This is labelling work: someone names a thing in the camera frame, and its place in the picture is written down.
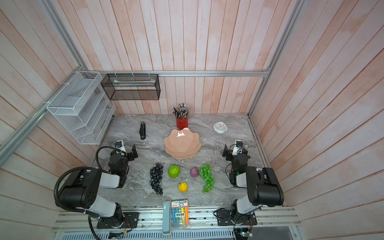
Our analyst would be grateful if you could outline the green grape bunch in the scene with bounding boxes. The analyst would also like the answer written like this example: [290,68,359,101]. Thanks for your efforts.
[200,164,215,193]

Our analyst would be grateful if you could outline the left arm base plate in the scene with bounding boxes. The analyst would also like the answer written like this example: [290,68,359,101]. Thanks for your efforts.
[97,212,139,229]

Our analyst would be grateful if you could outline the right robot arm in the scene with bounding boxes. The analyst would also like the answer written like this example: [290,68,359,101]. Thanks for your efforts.
[222,141,284,224]

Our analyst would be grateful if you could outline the light blue flat case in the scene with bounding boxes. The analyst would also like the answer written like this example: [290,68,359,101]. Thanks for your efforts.
[162,200,172,236]

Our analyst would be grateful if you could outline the yellow fake pear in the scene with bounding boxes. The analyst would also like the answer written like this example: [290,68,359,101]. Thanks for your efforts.
[178,182,188,193]

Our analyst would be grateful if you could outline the pink scalloped fruit bowl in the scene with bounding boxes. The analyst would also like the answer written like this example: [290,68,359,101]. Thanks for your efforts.
[164,128,202,160]

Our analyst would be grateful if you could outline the highlighter marker pack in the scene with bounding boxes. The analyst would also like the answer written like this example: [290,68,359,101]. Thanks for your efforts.
[171,199,191,229]

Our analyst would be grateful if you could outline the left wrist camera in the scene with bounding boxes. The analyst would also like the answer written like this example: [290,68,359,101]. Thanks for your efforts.
[114,140,126,152]

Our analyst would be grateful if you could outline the black corrugated cable hose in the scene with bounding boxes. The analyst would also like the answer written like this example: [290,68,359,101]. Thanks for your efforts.
[53,166,97,214]

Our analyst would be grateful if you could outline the black stapler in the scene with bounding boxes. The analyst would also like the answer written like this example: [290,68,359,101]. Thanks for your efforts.
[139,122,146,140]

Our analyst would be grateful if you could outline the red pencil cup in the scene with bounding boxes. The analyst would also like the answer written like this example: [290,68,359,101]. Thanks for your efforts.
[176,117,189,130]

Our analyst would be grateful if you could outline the black mesh wall basket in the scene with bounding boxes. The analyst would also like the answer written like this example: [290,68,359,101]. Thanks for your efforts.
[101,73,161,101]

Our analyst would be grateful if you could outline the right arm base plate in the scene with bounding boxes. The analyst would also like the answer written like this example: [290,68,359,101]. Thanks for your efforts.
[213,208,258,227]

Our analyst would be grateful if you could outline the white round clock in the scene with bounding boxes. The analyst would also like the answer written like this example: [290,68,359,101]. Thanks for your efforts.
[213,122,229,134]

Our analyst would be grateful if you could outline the green bumpy fake fruit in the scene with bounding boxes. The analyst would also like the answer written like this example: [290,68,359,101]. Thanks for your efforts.
[168,165,181,179]

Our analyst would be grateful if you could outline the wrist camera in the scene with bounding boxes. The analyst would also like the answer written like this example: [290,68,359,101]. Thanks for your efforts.
[232,140,243,156]
[114,140,126,152]

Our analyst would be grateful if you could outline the white wire mesh shelf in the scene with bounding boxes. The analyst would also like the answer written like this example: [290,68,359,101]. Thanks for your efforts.
[47,72,116,145]

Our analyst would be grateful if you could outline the purple fake fruit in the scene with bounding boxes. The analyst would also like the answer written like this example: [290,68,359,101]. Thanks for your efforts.
[190,167,200,178]

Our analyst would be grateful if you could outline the dark purple grape bunch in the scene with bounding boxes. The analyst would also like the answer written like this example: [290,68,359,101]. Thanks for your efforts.
[150,163,164,195]

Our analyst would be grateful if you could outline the aluminium front rail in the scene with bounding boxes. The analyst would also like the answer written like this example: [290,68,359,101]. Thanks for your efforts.
[52,206,301,233]

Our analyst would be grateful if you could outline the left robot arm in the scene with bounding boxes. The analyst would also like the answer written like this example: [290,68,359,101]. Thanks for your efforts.
[54,145,139,229]

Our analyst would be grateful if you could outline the bundle of pencils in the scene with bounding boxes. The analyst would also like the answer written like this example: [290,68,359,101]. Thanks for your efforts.
[173,103,190,120]

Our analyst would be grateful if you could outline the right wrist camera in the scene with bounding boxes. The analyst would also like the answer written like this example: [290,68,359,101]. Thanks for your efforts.
[232,140,243,156]

